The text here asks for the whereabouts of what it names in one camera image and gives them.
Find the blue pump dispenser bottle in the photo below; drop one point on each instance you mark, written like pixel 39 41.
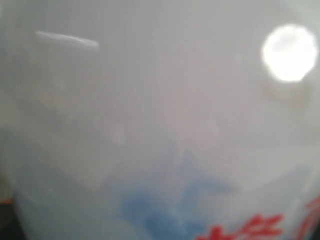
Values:
pixel 161 119

